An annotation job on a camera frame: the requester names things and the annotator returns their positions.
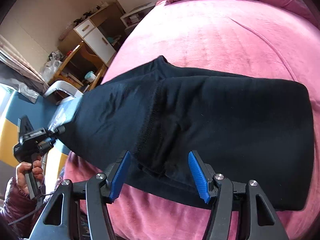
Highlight black pants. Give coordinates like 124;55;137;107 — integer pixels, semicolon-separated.
60;56;314;211

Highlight left hand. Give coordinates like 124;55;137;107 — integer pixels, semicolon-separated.
16;157;44;194

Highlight blue yellow grey bench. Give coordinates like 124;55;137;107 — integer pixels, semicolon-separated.
1;81;81;194

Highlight maroon jacket sleeve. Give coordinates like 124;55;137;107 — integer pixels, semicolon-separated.
1;178;45;238

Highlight beige striped curtain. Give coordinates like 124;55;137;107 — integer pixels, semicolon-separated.
1;35;49;94

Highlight white drawer cabinet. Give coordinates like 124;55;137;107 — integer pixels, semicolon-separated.
57;3;125;66

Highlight white low shelf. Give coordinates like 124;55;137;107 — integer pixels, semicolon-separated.
120;2;155;28

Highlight pink bed blanket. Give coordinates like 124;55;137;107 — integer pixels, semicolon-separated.
65;0;319;239

